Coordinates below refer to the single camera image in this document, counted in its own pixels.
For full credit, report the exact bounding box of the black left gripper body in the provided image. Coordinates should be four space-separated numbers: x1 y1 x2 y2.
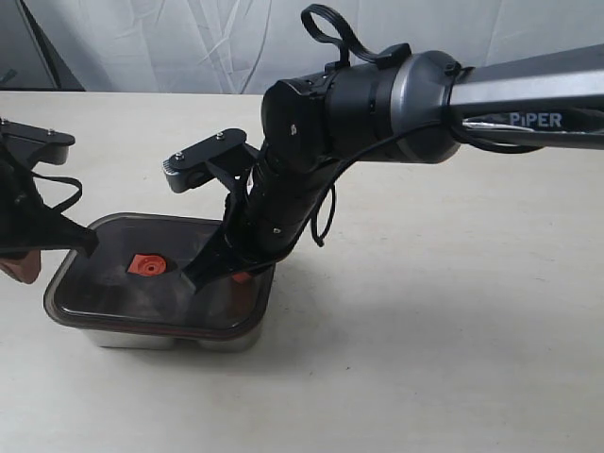
1 150 57 258

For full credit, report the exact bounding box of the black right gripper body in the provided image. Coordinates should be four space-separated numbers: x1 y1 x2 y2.
226 158 330 263

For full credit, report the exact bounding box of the smoked transparent plastic lid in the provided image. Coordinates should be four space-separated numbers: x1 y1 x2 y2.
43 212 275 342

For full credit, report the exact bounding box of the stainless steel lunch box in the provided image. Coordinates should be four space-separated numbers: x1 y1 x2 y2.
81 324 262 353

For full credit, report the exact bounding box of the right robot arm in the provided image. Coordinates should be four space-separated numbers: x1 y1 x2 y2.
183 45 603 289

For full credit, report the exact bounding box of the white backdrop curtain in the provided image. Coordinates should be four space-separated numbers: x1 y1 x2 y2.
27 1 603 94

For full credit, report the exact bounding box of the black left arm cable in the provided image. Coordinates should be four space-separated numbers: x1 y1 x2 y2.
32 174 84 213

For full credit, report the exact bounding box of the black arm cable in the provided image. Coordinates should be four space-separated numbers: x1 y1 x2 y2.
299 3 604 249
32 174 84 213

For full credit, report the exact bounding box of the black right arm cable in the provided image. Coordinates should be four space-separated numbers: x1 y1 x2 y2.
299 3 604 249

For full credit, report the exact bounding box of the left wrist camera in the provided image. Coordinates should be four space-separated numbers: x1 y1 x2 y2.
1 118 76 168

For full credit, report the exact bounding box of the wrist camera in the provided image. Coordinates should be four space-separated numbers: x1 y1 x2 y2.
1 118 76 168
162 128 260 193

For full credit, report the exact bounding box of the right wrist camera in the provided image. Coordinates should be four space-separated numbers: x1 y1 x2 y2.
162 128 260 193

